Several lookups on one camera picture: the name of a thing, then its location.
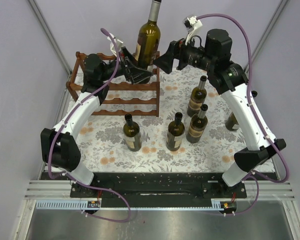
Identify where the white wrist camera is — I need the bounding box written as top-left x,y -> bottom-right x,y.
183,15 -> 203,45
107,33 -> 124,57

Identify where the wine bottle front left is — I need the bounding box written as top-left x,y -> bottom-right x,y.
123,113 -> 142,152

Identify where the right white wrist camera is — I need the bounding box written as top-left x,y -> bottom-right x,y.
183,15 -> 203,45

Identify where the green wine bottle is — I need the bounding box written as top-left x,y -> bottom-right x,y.
134,0 -> 162,72

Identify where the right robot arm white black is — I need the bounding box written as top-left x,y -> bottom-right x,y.
153,28 -> 287,198

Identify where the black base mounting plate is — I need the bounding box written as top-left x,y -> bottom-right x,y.
39,171 -> 248,201

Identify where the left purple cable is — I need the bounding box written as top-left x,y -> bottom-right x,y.
47,28 -> 132,223

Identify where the brown wooden wine rack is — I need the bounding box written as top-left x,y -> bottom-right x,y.
65,51 -> 161,117

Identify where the floral patterned table mat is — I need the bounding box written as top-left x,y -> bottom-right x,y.
76,67 -> 246,173

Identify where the wine bottle far right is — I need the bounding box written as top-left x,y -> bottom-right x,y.
224,91 -> 259,131

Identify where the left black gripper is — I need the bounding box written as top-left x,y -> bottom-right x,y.
99,47 -> 154,85

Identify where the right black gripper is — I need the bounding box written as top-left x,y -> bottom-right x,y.
152,32 -> 215,75

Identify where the wine bottle brown label back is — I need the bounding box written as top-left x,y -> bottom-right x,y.
187,75 -> 207,117

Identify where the wine bottle front centre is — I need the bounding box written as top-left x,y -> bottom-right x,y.
166,112 -> 185,152

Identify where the white slotted cable duct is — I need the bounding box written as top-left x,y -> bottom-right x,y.
35,199 -> 237,211

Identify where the wine bottle brown label front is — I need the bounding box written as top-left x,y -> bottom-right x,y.
186,103 -> 208,144

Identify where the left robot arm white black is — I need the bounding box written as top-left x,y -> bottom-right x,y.
40,47 -> 153,198

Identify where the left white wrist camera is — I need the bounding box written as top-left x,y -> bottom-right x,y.
107,33 -> 124,57

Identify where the wine bottle brown label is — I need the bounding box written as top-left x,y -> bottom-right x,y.
187,75 -> 207,117
186,103 -> 208,144

